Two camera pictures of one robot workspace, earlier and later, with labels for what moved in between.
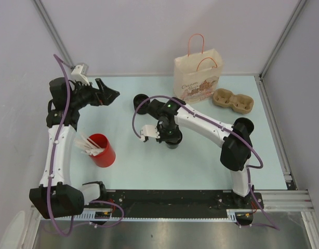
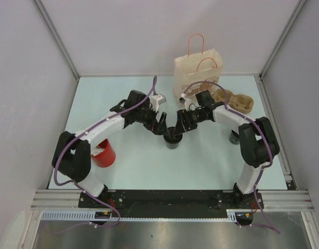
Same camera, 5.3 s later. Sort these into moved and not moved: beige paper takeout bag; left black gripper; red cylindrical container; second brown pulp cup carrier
Moved: left black gripper
Not moved: second brown pulp cup carrier; red cylindrical container; beige paper takeout bag
